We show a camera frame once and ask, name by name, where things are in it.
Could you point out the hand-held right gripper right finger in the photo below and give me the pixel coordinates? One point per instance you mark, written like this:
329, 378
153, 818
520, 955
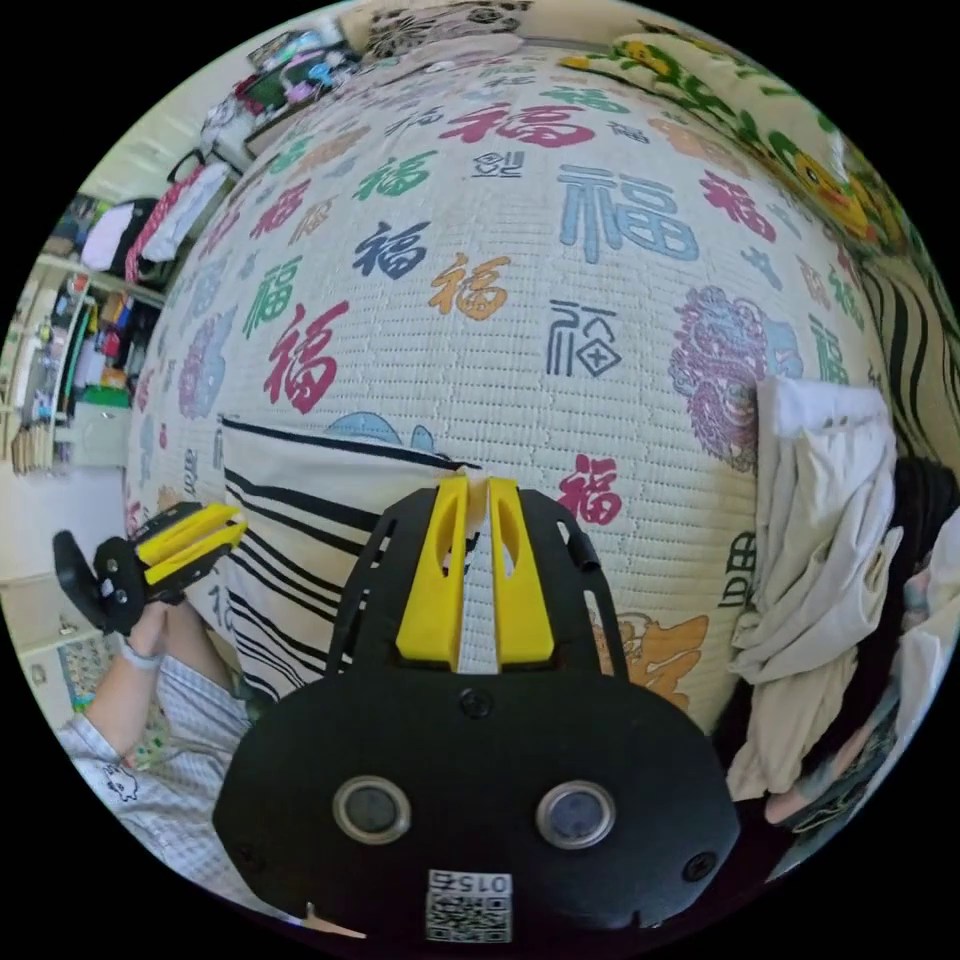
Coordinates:
521, 592

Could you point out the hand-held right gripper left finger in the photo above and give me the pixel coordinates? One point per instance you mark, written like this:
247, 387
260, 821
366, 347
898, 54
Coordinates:
429, 585

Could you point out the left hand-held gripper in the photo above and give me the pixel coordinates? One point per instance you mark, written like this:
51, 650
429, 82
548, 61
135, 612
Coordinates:
118, 589

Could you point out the black and white striped t-shirt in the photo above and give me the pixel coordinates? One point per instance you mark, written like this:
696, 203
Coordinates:
300, 480

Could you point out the person's left forearm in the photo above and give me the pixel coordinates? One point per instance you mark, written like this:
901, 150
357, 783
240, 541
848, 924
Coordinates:
124, 690

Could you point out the black and cream striped blanket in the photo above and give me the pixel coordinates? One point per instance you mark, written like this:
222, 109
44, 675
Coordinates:
904, 337

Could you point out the person's left hand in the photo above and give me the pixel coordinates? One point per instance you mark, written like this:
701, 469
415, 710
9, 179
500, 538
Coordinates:
152, 628

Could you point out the shelf with colourful items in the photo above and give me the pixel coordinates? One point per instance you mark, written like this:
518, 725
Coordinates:
71, 337

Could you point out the person's body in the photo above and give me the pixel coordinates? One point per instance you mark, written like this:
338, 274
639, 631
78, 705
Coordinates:
172, 787

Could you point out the pile of clothes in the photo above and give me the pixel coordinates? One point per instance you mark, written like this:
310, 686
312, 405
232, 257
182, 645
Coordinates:
817, 562

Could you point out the red dotted bag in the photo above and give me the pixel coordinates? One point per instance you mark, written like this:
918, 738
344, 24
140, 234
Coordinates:
174, 217

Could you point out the bed with printed woven mat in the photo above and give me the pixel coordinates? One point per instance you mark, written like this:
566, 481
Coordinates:
487, 225

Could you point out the blanket with yellow flowers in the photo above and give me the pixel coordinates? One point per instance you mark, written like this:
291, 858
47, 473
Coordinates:
757, 112

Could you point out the black and white patterned cushion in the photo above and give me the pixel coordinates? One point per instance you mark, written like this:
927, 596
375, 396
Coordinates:
442, 26

